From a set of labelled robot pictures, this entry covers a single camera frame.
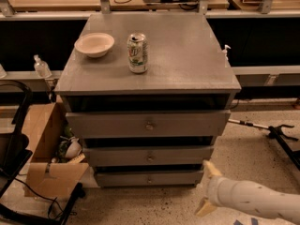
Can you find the black cart frame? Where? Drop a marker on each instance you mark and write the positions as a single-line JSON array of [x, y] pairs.
[[13, 145]]

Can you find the grey wooden drawer cabinet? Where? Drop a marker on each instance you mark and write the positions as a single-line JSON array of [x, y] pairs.
[[186, 73]]

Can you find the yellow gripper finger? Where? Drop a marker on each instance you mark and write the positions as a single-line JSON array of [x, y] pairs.
[[211, 168], [205, 208]]

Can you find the black metal stand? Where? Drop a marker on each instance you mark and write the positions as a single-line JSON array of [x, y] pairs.
[[277, 134]]

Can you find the white pump bottle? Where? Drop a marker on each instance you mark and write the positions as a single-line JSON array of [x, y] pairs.
[[226, 50]]

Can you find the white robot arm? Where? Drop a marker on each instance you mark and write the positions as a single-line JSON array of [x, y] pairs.
[[247, 197]]

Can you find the clear sanitizer bottle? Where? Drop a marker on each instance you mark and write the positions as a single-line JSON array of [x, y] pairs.
[[41, 67]]

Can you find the grey top drawer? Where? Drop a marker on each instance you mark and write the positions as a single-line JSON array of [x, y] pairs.
[[92, 125]]

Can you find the white cup in box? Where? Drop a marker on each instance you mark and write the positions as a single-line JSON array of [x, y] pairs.
[[74, 149]]

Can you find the grey bottom drawer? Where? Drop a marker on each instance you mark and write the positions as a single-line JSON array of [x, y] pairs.
[[134, 179]]

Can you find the white bowl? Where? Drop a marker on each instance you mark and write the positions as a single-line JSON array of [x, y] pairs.
[[94, 45]]

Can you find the grey drawer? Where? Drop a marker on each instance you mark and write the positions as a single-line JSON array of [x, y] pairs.
[[134, 179], [153, 155], [92, 125]]

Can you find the grey middle drawer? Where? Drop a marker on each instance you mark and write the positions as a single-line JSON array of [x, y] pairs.
[[153, 155]]

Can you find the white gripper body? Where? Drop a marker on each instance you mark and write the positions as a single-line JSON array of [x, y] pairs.
[[215, 189]]

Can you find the brown cardboard box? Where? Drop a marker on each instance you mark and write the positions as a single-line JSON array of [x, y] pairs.
[[44, 126]]

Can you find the green white soda can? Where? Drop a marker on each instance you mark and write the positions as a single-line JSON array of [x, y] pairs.
[[137, 52]]

